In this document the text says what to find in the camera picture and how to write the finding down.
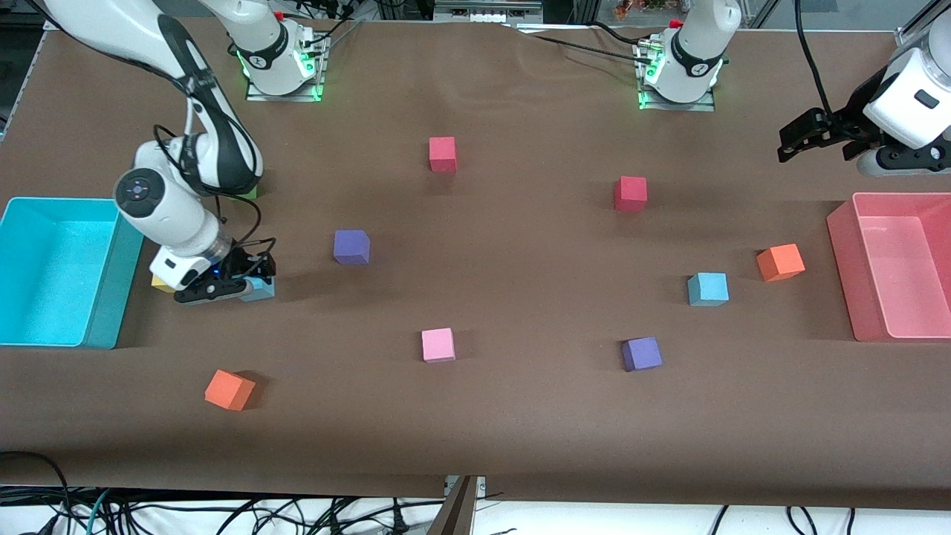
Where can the dark metal bar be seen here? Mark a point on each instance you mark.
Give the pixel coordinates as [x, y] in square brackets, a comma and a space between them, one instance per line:
[455, 513]

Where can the light blue foam block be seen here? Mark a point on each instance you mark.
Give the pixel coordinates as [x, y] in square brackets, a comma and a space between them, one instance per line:
[261, 291]
[707, 290]

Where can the silver metal bracket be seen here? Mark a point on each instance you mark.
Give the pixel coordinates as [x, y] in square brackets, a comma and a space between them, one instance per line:
[481, 487]

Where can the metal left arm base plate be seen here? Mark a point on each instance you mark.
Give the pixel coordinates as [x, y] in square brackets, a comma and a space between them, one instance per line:
[702, 106]

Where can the purple foam block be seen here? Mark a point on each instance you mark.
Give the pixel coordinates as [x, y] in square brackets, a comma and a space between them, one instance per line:
[351, 247]
[641, 354]

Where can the silver metal frame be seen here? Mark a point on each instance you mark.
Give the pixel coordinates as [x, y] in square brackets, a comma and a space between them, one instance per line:
[487, 9]

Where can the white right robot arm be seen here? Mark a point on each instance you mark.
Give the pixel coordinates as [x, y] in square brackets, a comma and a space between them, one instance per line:
[193, 223]

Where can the cyan plastic bin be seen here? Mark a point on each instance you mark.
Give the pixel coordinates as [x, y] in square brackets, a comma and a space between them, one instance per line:
[52, 275]

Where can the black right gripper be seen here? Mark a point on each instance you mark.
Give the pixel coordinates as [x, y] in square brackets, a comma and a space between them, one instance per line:
[243, 261]

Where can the brown table cover mat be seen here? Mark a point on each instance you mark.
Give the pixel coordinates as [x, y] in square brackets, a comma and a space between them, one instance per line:
[520, 423]

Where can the pink plastic bin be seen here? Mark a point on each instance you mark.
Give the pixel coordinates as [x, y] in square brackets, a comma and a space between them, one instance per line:
[903, 275]

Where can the pink foam block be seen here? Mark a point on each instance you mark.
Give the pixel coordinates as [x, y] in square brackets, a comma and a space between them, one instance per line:
[438, 345]

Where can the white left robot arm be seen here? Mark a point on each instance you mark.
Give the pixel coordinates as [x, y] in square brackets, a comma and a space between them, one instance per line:
[695, 63]

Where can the green foam block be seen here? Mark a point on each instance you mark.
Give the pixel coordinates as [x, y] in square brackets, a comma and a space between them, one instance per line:
[249, 195]

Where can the red foam block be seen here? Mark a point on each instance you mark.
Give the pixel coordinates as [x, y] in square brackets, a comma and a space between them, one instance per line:
[630, 195]
[443, 154]

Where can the yellow foam block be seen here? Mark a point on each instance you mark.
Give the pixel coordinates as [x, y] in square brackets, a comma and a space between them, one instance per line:
[158, 283]

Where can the orange foam block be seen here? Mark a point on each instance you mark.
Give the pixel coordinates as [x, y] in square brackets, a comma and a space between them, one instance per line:
[229, 390]
[780, 263]

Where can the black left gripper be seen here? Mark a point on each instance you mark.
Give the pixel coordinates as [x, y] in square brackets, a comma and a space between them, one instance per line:
[846, 123]

